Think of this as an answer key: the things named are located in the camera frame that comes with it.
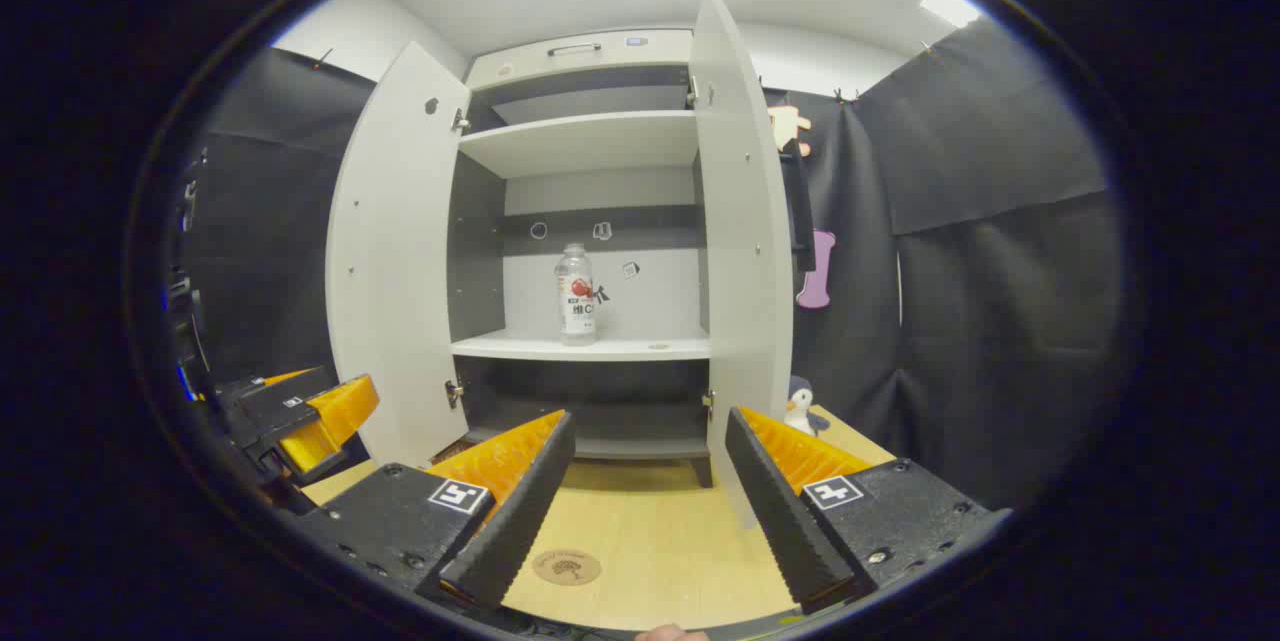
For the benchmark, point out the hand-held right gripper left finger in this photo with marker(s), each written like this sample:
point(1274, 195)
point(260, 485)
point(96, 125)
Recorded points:
point(520, 521)

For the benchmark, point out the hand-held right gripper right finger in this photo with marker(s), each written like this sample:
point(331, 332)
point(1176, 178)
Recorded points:
point(785, 521)

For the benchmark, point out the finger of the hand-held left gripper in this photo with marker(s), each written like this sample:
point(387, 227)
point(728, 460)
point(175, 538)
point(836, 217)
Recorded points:
point(290, 376)
point(270, 406)

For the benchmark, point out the round wooden coaster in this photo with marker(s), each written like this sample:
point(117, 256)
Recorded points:
point(567, 568)

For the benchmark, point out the white cabinet door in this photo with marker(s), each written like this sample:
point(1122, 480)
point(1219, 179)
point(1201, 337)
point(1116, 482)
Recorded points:
point(740, 251)
point(400, 251)

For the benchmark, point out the clear plastic bottle red label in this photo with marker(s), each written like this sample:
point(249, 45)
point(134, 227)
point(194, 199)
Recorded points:
point(577, 306)

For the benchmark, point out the white and grey cabinet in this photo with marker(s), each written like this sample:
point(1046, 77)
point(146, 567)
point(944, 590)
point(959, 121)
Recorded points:
point(600, 141)

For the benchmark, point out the penguin plush toy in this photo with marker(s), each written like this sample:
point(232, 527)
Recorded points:
point(800, 409)

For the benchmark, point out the black backdrop cloth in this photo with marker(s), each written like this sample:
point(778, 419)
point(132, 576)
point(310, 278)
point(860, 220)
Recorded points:
point(1000, 321)

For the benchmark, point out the small ceiling light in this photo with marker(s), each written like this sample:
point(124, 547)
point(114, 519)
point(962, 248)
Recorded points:
point(950, 6)

